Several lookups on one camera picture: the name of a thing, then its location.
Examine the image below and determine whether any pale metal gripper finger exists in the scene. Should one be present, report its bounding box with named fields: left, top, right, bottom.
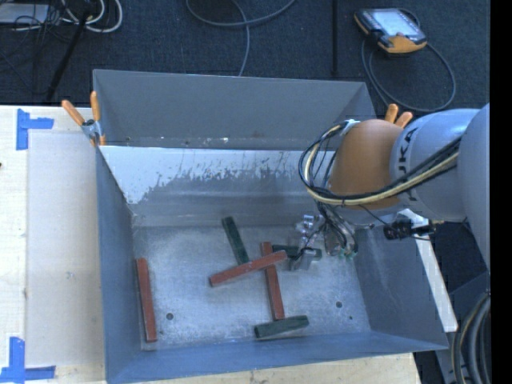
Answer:
left=294, top=214, right=319, bottom=250
left=289, top=236, right=323, bottom=272

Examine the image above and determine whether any dark green flat block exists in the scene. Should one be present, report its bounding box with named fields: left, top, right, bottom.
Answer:
left=254, top=314, right=310, bottom=339
left=271, top=244, right=323, bottom=261
left=221, top=216, right=251, bottom=266

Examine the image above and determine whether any red-brown flat block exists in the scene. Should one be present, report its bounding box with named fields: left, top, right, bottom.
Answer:
left=208, top=250, right=289, bottom=288
left=259, top=241, right=286, bottom=322
left=134, top=257, right=158, bottom=343

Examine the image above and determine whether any grey metal bin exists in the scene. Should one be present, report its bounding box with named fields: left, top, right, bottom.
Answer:
left=92, top=69, right=450, bottom=384

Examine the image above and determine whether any black cylinder on white bracket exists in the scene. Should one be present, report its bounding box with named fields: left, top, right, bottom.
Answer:
left=382, top=209, right=446, bottom=242

